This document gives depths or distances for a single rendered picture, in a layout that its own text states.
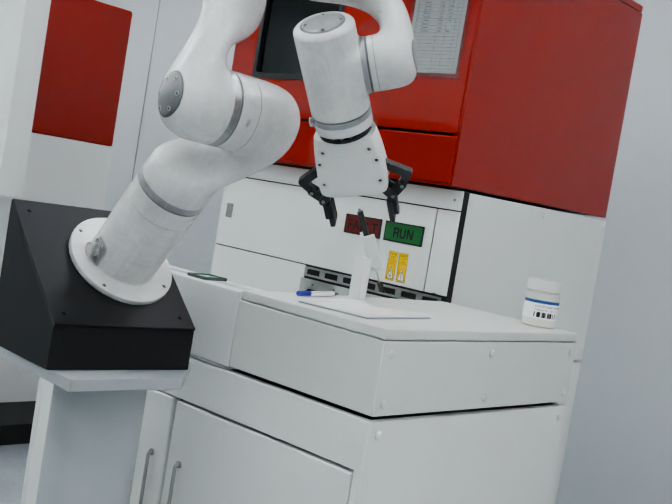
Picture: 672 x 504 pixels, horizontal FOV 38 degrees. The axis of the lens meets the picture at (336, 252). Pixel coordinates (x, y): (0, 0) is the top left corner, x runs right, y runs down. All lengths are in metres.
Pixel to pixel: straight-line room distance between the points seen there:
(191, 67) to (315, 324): 0.48
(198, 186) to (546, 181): 1.21
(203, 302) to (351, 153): 0.59
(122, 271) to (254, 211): 1.07
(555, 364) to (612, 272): 1.71
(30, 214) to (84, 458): 0.42
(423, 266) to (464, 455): 0.62
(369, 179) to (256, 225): 1.30
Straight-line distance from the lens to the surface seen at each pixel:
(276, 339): 1.73
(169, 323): 1.70
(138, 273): 1.69
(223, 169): 1.58
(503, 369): 1.87
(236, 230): 2.75
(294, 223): 2.59
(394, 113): 2.35
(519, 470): 2.01
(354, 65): 1.33
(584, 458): 3.79
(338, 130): 1.37
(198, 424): 1.88
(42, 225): 1.73
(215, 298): 1.85
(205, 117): 1.47
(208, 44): 1.50
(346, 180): 1.43
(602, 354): 3.73
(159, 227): 1.61
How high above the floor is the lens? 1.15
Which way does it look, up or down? 3 degrees down
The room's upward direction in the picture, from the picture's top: 9 degrees clockwise
